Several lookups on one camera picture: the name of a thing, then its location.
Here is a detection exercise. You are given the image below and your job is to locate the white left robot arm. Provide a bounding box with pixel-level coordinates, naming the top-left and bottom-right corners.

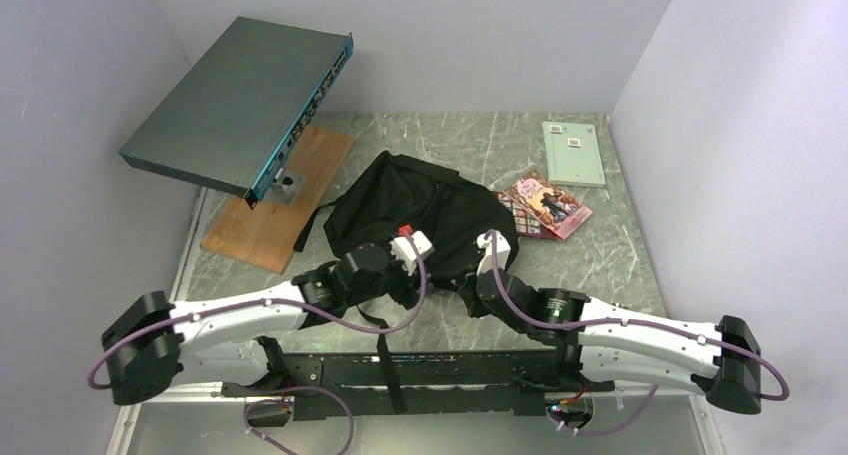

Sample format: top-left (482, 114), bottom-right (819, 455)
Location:
top-left (87, 232), bottom-right (434, 406)

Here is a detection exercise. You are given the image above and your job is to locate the grey network switch box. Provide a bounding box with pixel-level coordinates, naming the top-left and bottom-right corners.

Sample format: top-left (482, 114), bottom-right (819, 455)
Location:
top-left (119, 17), bottom-right (354, 207)

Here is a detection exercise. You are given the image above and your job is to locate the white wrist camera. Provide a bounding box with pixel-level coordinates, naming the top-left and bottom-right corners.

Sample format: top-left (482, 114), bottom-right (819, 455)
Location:
top-left (476, 229), bottom-right (511, 276)
top-left (390, 225), bottom-right (434, 275)

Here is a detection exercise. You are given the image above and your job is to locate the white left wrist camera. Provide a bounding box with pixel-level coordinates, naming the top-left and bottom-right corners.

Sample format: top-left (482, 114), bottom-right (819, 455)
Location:
top-left (390, 225), bottom-right (434, 275)

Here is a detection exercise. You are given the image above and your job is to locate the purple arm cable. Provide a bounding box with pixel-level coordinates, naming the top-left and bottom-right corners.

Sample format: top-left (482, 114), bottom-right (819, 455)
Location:
top-left (87, 233), bottom-right (431, 455)
top-left (483, 229), bottom-right (791, 438)

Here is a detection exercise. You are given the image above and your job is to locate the dark red picture book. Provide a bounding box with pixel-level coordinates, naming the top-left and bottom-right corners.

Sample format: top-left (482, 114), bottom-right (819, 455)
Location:
top-left (495, 192), bottom-right (558, 240)

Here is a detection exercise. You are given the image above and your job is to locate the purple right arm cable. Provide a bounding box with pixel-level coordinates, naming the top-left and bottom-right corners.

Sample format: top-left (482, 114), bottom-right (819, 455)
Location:
top-left (483, 229), bottom-right (791, 438)

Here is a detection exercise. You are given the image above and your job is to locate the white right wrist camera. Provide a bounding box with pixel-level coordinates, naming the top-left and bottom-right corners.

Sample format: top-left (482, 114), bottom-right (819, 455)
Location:
top-left (476, 229), bottom-right (511, 276)

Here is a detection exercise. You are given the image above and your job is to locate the brown wooden board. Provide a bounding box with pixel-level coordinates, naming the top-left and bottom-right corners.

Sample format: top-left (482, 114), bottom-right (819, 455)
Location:
top-left (201, 126), bottom-right (354, 274)

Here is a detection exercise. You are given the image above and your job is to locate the black student backpack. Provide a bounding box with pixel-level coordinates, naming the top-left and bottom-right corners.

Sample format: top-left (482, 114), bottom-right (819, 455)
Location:
top-left (292, 150), bottom-right (520, 415)

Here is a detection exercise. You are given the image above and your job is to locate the grey metal stand bracket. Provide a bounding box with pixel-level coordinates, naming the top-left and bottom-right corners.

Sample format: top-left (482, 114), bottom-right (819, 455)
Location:
top-left (264, 168), bottom-right (306, 206)

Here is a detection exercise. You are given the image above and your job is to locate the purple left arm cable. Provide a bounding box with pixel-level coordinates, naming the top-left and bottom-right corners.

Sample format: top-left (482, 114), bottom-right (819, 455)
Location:
top-left (87, 233), bottom-right (431, 455)

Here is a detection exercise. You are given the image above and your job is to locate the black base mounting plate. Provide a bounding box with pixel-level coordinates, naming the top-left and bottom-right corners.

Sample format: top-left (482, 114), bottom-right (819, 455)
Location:
top-left (221, 349), bottom-right (616, 421)

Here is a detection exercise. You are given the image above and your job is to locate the pale green notebook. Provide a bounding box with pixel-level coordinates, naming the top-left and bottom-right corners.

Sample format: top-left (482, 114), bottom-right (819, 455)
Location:
top-left (542, 121), bottom-right (606, 188)

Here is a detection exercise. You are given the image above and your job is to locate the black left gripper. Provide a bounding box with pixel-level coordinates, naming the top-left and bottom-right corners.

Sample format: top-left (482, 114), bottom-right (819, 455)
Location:
top-left (347, 232), bottom-right (433, 308)

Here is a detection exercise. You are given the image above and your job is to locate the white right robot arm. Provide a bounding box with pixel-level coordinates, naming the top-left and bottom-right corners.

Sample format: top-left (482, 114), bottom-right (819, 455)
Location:
top-left (458, 271), bottom-right (762, 415)

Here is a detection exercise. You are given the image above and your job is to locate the pink illustrated book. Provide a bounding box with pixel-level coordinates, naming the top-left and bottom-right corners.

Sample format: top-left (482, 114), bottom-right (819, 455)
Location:
top-left (504, 171), bottom-right (593, 240)

